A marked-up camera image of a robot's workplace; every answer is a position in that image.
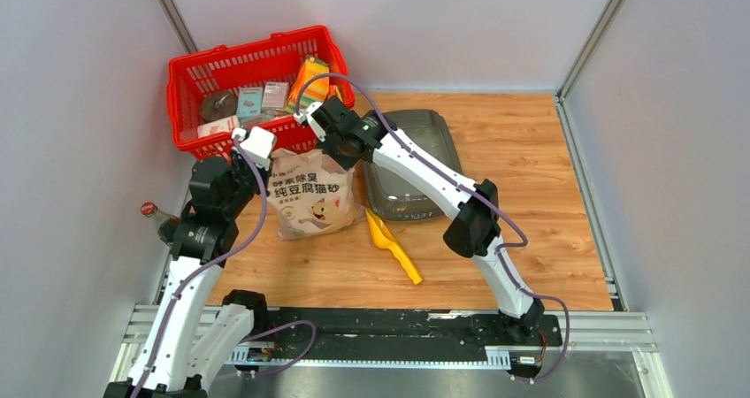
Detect brown round disc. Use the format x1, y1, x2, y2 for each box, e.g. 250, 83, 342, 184
199, 90, 238, 123

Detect white pink flat box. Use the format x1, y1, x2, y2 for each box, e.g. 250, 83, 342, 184
197, 115, 241, 138

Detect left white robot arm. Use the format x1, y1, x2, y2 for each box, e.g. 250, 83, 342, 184
104, 149, 272, 397

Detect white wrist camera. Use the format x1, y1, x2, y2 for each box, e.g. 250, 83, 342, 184
231, 126, 277, 172
293, 102, 326, 142

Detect cola bottle red cap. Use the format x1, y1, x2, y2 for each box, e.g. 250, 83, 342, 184
141, 202, 180, 247

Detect teal small box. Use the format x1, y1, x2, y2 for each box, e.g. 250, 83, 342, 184
236, 87, 264, 122

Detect grey plastic litter box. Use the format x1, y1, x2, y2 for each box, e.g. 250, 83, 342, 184
363, 109, 471, 221

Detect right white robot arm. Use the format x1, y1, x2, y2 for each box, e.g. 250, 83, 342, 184
297, 97, 545, 344

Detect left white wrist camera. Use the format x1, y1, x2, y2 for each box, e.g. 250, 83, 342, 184
231, 126, 277, 172

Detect pink small box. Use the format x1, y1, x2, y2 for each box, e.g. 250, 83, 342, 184
262, 81, 289, 112

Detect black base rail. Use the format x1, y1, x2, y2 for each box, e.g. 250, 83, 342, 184
228, 307, 563, 370

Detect cat litter bag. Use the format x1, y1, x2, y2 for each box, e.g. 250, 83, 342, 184
269, 149, 364, 241

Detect orange sponge pack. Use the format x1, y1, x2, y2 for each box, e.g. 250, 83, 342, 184
285, 55, 330, 114

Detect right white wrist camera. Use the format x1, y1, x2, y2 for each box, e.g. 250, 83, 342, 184
293, 102, 326, 142

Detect yellow plastic scoop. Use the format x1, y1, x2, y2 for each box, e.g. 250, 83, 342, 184
365, 208, 424, 285

